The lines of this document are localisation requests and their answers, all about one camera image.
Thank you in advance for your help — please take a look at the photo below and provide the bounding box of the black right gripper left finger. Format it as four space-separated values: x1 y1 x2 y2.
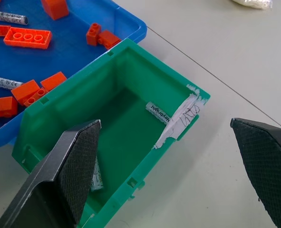
0 119 102 228

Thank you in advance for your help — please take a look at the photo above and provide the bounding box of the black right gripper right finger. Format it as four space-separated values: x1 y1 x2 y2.
230 118 281 228

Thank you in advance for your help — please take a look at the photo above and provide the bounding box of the white battery with green print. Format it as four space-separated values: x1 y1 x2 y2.
90 156 105 193

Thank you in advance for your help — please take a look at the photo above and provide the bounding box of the green plastic bin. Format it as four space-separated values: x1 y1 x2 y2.
11 38 211 228

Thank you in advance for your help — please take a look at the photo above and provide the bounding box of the red 1x2 toy brick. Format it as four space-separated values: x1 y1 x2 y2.
23 87 49 107
86 22 102 46

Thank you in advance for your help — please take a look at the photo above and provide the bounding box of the white paper tape label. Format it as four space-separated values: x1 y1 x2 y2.
152 83 207 150

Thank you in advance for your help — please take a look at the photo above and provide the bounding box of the white Heybright battery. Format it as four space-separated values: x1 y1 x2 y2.
145 101 172 125

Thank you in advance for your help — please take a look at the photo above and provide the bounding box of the white battery with black print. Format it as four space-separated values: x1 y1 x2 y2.
0 11 29 26
0 75 24 90

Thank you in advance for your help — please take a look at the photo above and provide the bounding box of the blue plastic tray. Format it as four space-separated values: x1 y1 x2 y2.
0 0 147 149

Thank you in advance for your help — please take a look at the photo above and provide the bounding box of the long orange lego brick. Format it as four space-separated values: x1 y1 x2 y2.
3 27 52 50

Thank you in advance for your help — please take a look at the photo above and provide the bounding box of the white plastic bag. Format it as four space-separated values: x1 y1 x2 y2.
230 0 273 10

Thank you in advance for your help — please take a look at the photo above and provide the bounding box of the orange brick top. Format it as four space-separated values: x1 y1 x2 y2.
40 0 70 20

